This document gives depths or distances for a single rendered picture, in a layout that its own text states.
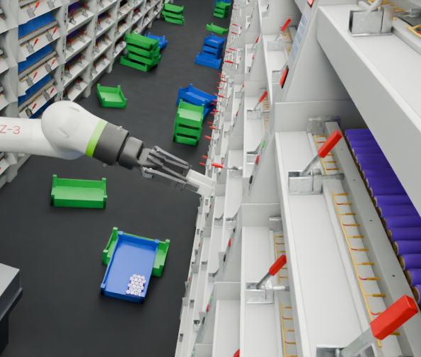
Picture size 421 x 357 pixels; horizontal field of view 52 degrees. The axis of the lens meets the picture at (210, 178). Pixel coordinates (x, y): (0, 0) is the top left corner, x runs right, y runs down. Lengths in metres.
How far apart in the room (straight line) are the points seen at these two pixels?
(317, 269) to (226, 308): 0.50
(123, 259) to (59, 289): 0.32
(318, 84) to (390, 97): 0.38
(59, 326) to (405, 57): 1.78
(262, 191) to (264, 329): 0.25
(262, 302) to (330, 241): 0.22
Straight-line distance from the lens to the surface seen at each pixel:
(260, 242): 0.78
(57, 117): 1.03
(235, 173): 1.35
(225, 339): 0.88
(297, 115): 0.72
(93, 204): 2.57
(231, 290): 0.93
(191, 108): 3.64
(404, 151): 0.30
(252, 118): 1.27
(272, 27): 1.39
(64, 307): 2.07
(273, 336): 0.64
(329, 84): 0.71
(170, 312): 2.10
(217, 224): 1.46
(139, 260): 2.19
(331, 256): 0.47
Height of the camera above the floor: 1.57
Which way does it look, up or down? 31 degrees down
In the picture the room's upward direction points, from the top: 16 degrees clockwise
